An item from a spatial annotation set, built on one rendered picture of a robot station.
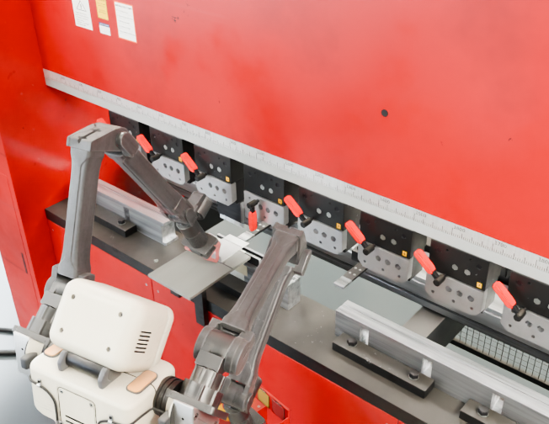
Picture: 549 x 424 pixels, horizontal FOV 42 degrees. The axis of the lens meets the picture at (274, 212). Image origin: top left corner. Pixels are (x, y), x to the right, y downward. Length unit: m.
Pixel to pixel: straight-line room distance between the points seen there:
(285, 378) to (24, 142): 1.26
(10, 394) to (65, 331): 1.87
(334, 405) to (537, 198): 0.89
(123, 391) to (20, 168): 1.40
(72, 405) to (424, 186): 0.90
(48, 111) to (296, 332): 1.24
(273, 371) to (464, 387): 0.59
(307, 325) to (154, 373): 0.74
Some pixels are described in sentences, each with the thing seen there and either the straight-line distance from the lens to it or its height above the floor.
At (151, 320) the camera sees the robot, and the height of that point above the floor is 1.34.
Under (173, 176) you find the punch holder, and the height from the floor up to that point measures 1.20.
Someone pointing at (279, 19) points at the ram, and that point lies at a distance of 1.79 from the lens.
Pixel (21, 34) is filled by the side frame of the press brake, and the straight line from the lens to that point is 2.64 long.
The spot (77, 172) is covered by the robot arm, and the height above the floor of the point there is 1.52.
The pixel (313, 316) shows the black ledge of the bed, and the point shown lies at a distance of 2.21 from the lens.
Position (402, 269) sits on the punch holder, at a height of 1.22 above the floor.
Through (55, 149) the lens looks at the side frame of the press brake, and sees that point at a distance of 2.82.
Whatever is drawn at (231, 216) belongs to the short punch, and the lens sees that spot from 2.23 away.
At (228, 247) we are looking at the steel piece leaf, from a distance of 2.29.
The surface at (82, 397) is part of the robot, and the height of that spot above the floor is 1.21.
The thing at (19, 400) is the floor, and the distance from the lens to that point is 3.38.
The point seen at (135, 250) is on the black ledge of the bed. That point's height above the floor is 0.88.
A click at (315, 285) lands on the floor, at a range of 3.75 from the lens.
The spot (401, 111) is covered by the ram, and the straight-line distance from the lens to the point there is 1.65.
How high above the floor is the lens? 2.31
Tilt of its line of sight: 32 degrees down
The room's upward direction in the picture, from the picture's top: 1 degrees counter-clockwise
